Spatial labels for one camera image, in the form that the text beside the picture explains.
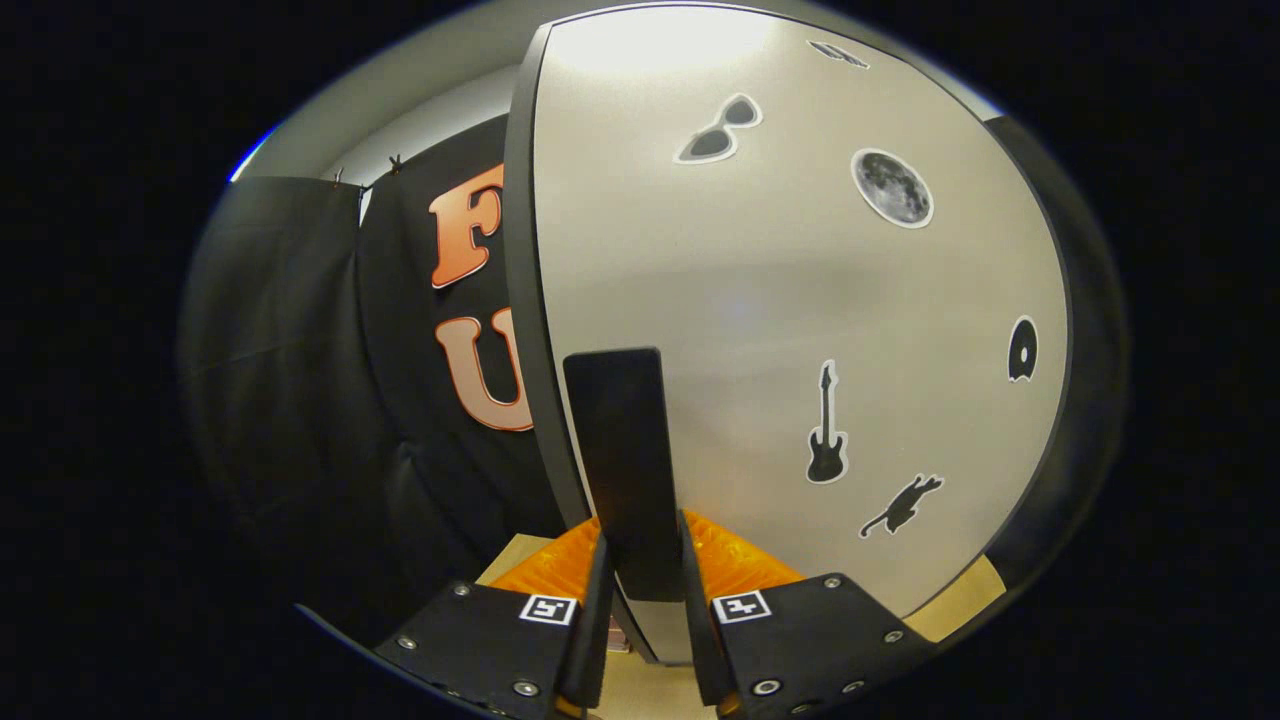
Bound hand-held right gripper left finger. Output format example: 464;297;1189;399
375;515;616;720

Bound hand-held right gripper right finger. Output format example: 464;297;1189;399
680;510;936;720

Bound black door handle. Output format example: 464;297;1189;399
563;347;691;603

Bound beige cabinet door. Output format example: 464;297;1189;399
530;5;1071;666

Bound grey cabinet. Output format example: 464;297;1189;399
503;0;1131;666

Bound black backdrop cloth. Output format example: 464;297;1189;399
180;115;571;641

